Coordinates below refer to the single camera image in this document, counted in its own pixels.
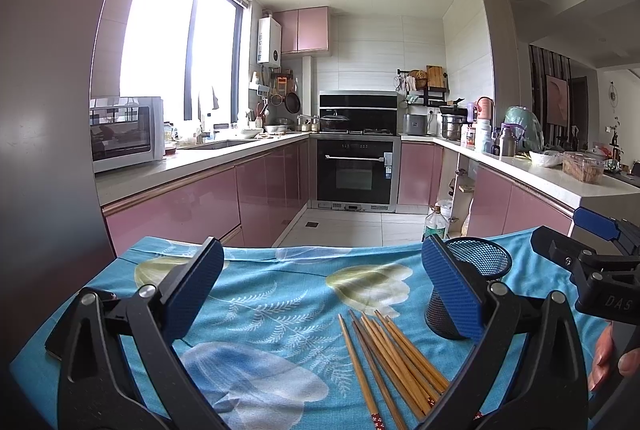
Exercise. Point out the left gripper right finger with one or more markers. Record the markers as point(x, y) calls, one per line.
point(526, 369)

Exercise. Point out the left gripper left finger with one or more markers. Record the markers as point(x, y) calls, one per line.
point(96, 387)

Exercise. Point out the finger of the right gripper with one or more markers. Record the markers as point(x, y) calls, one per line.
point(565, 249)
point(597, 222)

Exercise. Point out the kitchen window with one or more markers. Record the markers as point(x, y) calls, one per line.
point(187, 53)

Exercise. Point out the person's right hand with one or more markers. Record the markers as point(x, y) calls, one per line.
point(627, 365)

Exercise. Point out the clear food container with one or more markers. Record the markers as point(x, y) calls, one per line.
point(583, 167)

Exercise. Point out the black mesh utensil holder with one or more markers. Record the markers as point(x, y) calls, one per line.
point(460, 270)

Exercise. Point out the blue floral tablecloth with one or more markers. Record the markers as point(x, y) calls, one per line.
point(267, 349)

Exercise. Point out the cooking oil bottle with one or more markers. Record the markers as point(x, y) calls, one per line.
point(436, 224)

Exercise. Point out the white microwave oven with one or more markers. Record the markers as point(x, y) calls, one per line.
point(126, 131)

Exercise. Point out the stainless steel pot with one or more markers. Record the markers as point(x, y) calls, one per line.
point(451, 127)

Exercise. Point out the black built-in oven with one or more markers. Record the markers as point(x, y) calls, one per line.
point(356, 172)

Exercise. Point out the black frying pan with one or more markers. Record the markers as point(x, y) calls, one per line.
point(291, 100)

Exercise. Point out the white water heater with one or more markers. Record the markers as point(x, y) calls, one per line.
point(269, 42)

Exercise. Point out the pink upper cabinet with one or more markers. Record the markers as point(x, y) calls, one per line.
point(304, 31)

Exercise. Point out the black wall shelf rack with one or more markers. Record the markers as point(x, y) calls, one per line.
point(424, 87)

